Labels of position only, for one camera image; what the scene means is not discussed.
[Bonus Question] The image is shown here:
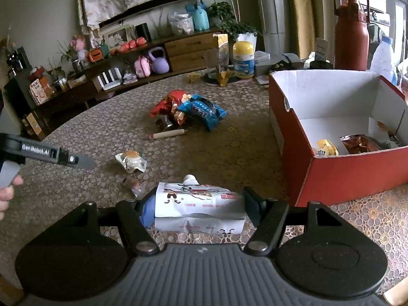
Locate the yellow curtain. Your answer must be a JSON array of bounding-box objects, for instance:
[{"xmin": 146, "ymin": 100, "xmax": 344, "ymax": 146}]
[{"xmin": 286, "ymin": 0, "xmax": 320, "ymax": 33}]

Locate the tall yellow packet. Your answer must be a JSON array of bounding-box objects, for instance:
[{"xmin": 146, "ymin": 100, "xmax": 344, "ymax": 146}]
[{"xmin": 212, "ymin": 33, "xmax": 230, "ymax": 87}]

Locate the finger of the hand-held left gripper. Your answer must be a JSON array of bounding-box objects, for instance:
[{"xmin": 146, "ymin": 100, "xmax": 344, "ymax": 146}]
[{"xmin": 59, "ymin": 148, "xmax": 95, "ymax": 170}]

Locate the clear bun packet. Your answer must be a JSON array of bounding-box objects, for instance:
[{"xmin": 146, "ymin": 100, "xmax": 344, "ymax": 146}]
[{"xmin": 115, "ymin": 149, "xmax": 148, "ymax": 173}]

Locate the orange snack packet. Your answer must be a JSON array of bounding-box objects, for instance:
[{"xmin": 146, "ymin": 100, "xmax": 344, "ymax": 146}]
[{"xmin": 173, "ymin": 94, "xmax": 193, "ymax": 126}]

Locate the white spouted drink pouch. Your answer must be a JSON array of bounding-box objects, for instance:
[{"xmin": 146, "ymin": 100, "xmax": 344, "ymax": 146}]
[{"xmin": 155, "ymin": 174, "xmax": 246, "ymax": 235}]

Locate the potted plant white pot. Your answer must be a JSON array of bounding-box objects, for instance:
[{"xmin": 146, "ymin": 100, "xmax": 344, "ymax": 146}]
[{"xmin": 184, "ymin": 0, "xmax": 259, "ymax": 52}]

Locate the light blue jug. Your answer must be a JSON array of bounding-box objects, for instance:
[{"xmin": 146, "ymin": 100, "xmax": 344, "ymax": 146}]
[{"xmin": 185, "ymin": 1, "xmax": 210, "ymax": 32}]

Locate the orange white carton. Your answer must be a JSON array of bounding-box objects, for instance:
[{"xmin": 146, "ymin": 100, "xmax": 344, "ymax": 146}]
[{"xmin": 29, "ymin": 78, "xmax": 55, "ymax": 105}]

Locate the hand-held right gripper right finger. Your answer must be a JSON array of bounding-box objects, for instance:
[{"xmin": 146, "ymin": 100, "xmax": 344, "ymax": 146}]
[{"xmin": 244, "ymin": 186, "xmax": 335, "ymax": 256}]

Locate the person's left hand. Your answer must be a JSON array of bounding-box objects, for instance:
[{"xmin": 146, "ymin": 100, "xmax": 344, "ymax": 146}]
[{"xmin": 0, "ymin": 176, "xmax": 24, "ymax": 220}]

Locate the yellow lid jar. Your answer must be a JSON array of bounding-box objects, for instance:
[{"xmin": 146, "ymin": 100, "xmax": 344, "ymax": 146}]
[{"xmin": 232, "ymin": 40, "xmax": 256, "ymax": 80}]

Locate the clear glass cup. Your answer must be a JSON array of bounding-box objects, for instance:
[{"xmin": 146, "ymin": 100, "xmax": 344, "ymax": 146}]
[{"xmin": 204, "ymin": 49, "xmax": 230, "ymax": 81}]

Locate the black round container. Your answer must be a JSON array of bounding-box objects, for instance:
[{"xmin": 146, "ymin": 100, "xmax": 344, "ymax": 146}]
[{"xmin": 309, "ymin": 59, "xmax": 334, "ymax": 70}]

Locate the yellow snack packet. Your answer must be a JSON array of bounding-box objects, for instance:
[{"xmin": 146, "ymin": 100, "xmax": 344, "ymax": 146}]
[{"xmin": 315, "ymin": 139, "xmax": 339, "ymax": 158}]

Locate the dark red snack packet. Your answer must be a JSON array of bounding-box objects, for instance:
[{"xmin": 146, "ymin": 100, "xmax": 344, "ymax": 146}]
[{"xmin": 339, "ymin": 133, "xmax": 384, "ymax": 156}]

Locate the clear plastic water bottle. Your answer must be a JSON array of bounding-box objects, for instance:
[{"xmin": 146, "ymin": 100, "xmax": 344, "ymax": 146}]
[{"xmin": 369, "ymin": 35, "xmax": 399, "ymax": 85}]

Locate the small pink case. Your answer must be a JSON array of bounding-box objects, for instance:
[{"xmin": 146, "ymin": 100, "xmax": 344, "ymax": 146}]
[{"xmin": 133, "ymin": 54, "xmax": 152, "ymax": 78}]

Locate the sausage stick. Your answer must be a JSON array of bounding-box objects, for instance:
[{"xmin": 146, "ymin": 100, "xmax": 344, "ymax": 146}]
[{"xmin": 149, "ymin": 129, "xmax": 186, "ymax": 140}]

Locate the white router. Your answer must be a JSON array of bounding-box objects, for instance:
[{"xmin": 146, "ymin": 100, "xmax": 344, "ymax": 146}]
[{"xmin": 97, "ymin": 67, "xmax": 123, "ymax": 91}]

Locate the clear plastic bag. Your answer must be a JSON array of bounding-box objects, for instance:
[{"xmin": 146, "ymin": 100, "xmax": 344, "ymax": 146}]
[{"xmin": 167, "ymin": 12, "xmax": 195, "ymax": 36}]

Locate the photo frame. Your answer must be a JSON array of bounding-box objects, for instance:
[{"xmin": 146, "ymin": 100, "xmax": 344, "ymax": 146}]
[{"xmin": 102, "ymin": 25, "xmax": 136, "ymax": 50}]

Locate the blue snack packet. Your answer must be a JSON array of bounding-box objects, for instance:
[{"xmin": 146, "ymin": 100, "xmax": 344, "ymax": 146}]
[{"xmin": 177, "ymin": 95, "xmax": 227, "ymax": 131}]

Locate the wooden media cabinet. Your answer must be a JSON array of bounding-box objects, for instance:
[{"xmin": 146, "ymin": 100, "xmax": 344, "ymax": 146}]
[{"xmin": 19, "ymin": 27, "xmax": 224, "ymax": 136}]

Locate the dark red thermos bottle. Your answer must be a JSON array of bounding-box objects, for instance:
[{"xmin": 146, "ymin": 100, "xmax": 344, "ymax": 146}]
[{"xmin": 333, "ymin": 0, "xmax": 371, "ymax": 71}]

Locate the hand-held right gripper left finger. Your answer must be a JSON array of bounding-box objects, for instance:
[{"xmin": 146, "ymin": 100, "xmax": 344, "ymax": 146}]
[{"xmin": 75, "ymin": 194, "xmax": 160, "ymax": 256}]

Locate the purple kettlebell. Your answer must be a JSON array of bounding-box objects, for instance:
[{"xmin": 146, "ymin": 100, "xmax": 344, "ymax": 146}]
[{"xmin": 148, "ymin": 46, "xmax": 170, "ymax": 74}]

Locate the red cardboard box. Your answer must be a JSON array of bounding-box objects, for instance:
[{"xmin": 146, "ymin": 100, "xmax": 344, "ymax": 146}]
[{"xmin": 268, "ymin": 69, "xmax": 408, "ymax": 208}]

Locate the grey covered air conditioner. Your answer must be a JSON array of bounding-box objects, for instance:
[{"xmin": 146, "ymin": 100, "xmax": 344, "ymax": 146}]
[{"xmin": 254, "ymin": 0, "xmax": 288, "ymax": 36}]

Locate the grey tissue pack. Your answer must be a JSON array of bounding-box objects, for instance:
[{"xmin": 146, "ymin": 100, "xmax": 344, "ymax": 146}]
[{"xmin": 254, "ymin": 50, "xmax": 272, "ymax": 76}]

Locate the small brown snack packet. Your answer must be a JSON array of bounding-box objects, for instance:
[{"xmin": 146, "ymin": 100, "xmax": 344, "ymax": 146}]
[{"xmin": 155, "ymin": 117, "xmax": 174, "ymax": 131}]

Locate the small clear candy packet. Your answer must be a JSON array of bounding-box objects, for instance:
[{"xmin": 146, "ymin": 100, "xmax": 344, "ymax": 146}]
[{"xmin": 121, "ymin": 176, "xmax": 146, "ymax": 198}]

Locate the red chips packet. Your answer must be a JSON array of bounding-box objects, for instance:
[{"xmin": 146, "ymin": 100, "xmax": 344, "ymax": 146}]
[{"xmin": 150, "ymin": 90, "xmax": 187, "ymax": 118}]

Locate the black cylinder speaker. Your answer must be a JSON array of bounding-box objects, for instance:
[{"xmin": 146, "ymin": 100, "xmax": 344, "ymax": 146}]
[{"xmin": 135, "ymin": 22, "xmax": 151, "ymax": 41}]

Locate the pink flower bouquet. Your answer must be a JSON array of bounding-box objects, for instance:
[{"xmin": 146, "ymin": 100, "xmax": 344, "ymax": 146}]
[{"xmin": 70, "ymin": 33, "xmax": 90, "ymax": 62}]

